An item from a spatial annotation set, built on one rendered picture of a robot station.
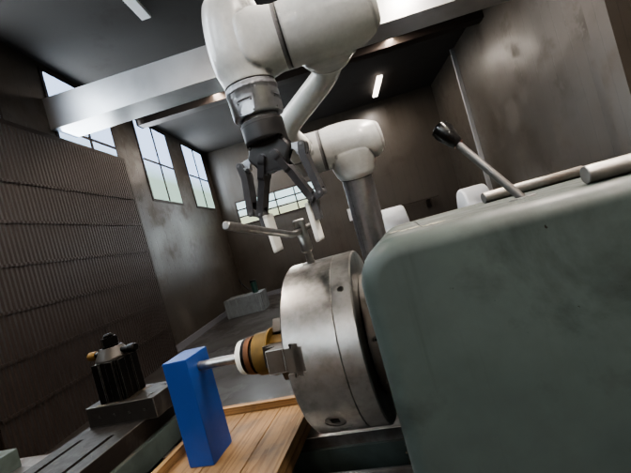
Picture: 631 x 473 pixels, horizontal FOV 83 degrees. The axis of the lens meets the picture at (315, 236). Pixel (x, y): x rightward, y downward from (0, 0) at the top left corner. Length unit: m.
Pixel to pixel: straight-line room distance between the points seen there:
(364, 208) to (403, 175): 9.27
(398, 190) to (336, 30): 9.77
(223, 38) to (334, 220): 9.62
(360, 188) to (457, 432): 0.81
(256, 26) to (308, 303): 0.44
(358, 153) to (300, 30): 0.56
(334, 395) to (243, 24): 0.59
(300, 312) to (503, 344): 0.29
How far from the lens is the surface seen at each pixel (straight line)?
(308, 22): 0.64
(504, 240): 0.46
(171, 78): 5.23
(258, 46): 0.64
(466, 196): 7.98
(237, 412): 1.07
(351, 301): 0.56
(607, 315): 0.51
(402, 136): 10.64
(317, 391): 0.59
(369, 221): 1.19
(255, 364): 0.74
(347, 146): 1.12
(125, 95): 5.45
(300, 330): 0.57
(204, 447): 0.88
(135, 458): 1.01
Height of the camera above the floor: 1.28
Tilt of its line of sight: level
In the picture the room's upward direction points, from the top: 15 degrees counter-clockwise
